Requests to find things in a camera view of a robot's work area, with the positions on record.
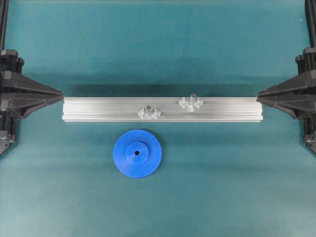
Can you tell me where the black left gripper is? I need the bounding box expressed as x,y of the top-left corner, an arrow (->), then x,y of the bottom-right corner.
0,50 -> 64,156

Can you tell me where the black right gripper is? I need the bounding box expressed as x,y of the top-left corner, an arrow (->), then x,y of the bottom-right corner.
256,48 -> 316,158

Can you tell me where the large blue plastic gear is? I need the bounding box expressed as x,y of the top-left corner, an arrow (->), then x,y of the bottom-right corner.
113,129 -> 162,179

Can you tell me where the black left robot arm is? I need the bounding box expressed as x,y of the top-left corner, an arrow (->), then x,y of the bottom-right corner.
0,0 -> 64,155

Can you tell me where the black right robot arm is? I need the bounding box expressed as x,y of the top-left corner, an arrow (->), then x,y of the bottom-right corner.
257,0 -> 316,153

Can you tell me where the right steel shaft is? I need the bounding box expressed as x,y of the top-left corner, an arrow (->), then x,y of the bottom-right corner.
189,93 -> 196,112

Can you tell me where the steel shaft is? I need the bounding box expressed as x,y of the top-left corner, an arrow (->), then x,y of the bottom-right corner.
189,93 -> 196,112
144,105 -> 152,119

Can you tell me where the left steel shaft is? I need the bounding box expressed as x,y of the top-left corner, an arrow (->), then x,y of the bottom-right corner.
144,105 -> 152,119

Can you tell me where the long aluminium extrusion rail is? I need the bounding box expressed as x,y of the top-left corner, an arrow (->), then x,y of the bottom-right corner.
62,97 -> 263,122

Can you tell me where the clear bracket of shaft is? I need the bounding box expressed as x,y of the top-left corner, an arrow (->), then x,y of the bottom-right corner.
193,97 -> 203,108
137,108 -> 148,119
178,97 -> 189,108
150,108 -> 161,119

